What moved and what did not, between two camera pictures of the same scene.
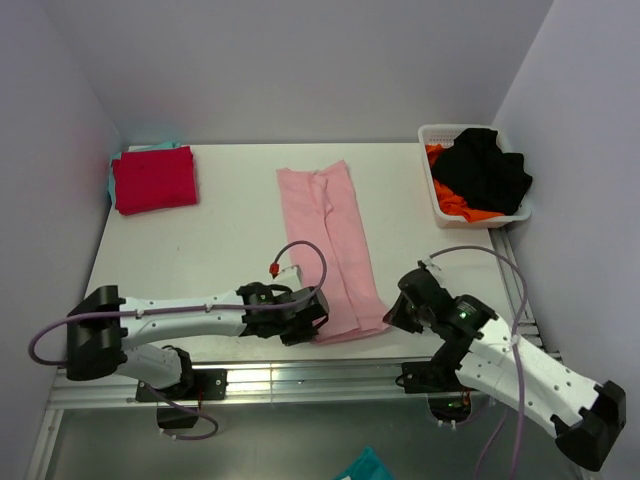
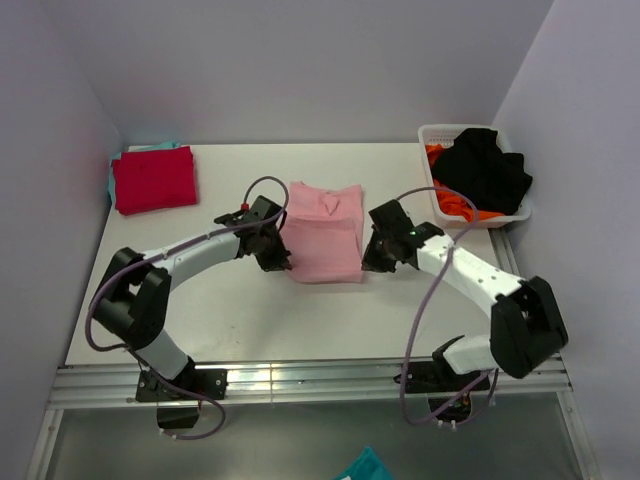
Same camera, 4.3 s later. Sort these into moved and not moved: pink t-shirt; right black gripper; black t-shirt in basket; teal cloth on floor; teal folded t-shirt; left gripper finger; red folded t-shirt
Moved: pink t-shirt; right black gripper; left gripper finger
Not moved: black t-shirt in basket; teal folded t-shirt; teal cloth on floor; red folded t-shirt
